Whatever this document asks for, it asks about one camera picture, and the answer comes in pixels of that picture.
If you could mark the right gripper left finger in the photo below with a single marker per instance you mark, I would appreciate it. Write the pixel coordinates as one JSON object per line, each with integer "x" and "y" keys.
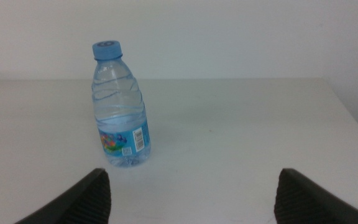
{"x": 85, "y": 202}

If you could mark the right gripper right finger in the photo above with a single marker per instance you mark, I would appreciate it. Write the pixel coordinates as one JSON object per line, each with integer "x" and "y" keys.
{"x": 303, "y": 202}

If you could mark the clear water bottle blue cap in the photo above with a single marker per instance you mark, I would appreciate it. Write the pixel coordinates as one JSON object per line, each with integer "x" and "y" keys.
{"x": 120, "y": 109}

